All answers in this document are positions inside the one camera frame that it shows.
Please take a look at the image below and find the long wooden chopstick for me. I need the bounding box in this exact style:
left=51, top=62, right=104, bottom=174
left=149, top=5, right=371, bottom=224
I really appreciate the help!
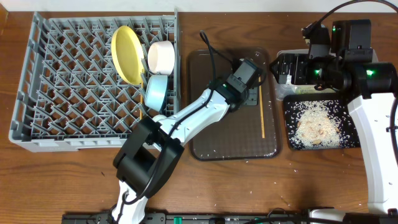
left=258, top=84, right=266, bottom=139

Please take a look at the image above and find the rice food waste pile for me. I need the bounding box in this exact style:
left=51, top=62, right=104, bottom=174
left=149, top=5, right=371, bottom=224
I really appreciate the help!
left=287, top=101, right=352, bottom=147

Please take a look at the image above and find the white paper cup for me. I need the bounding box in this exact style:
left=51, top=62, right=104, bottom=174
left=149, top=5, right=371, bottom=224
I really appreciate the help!
left=152, top=114, right=167, bottom=123

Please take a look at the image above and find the light blue bowl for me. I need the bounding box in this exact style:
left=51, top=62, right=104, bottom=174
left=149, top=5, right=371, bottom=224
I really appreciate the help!
left=144, top=75, right=168, bottom=112

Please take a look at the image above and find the white pink bowl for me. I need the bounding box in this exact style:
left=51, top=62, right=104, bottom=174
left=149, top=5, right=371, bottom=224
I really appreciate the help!
left=147, top=40, right=175, bottom=75

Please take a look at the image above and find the yellow plate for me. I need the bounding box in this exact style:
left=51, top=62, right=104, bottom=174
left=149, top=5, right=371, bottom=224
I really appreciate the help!
left=111, top=26, right=144, bottom=85

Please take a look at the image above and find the short wooden chopstick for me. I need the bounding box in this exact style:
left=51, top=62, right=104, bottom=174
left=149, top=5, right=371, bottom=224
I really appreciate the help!
left=139, top=81, right=145, bottom=120

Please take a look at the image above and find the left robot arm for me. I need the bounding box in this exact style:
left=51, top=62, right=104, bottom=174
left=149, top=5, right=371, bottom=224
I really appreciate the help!
left=109, top=58, right=266, bottom=223

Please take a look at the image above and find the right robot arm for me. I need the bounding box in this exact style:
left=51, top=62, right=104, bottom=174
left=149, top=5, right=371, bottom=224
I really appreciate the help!
left=269, top=19, right=397, bottom=223

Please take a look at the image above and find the black waste tray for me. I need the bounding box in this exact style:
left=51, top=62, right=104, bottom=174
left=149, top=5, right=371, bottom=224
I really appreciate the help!
left=282, top=91, right=361, bottom=151

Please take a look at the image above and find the dark brown serving tray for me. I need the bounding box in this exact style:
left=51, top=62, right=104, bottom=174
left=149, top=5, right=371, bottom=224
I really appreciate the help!
left=187, top=47, right=282, bottom=161

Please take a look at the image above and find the grey dish rack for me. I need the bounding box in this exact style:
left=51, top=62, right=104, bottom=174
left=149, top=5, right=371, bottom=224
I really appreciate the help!
left=9, top=13, right=180, bottom=152

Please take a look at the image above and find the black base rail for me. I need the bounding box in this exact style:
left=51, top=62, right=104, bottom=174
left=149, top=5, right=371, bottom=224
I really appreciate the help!
left=61, top=212, right=294, bottom=224

